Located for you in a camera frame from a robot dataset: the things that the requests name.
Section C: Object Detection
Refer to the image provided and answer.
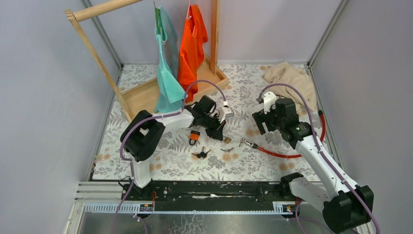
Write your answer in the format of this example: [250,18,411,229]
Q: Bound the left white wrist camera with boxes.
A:
[218,101,234,123]

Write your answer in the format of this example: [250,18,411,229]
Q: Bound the orange shirt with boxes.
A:
[178,4,208,102]

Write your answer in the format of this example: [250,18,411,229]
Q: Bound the black key bunch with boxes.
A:
[191,146,212,159]

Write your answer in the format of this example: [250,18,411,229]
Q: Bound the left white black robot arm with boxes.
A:
[120,96,234,200]

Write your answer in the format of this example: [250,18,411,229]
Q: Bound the beige crumpled cloth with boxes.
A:
[263,62,317,112]

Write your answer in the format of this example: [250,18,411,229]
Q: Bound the red cable lock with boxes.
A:
[239,110,326,159]

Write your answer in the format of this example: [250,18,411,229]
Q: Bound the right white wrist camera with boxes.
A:
[257,92,278,114]

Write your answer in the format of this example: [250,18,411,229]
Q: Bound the floral patterned mat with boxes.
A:
[92,64,319,182]

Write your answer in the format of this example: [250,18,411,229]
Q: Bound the brass padlock with key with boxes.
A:
[223,137,231,144]

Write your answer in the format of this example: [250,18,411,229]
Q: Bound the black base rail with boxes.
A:
[121,180,298,212]

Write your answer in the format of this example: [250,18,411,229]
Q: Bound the wooden clothes rack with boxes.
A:
[64,0,229,122]

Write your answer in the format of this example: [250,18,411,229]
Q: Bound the teal shirt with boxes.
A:
[154,6,185,113]

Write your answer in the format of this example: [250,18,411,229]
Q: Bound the orange black padlock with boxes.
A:
[188,130,200,146]

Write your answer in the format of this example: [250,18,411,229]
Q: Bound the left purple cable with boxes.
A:
[111,79,228,234]

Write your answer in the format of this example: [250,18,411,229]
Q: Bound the small brass padlock keys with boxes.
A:
[221,147,235,153]

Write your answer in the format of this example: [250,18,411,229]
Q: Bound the white pink clothes hanger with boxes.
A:
[186,0,197,38]

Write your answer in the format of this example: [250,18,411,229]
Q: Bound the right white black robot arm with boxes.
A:
[252,98,374,234]

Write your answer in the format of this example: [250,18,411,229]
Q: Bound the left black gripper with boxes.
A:
[199,113,225,141]

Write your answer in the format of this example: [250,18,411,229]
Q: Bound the green clothes hanger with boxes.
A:
[153,1,162,35]

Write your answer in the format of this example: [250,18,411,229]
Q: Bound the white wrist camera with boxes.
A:
[218,101,234,123]
[257,92,278,114]

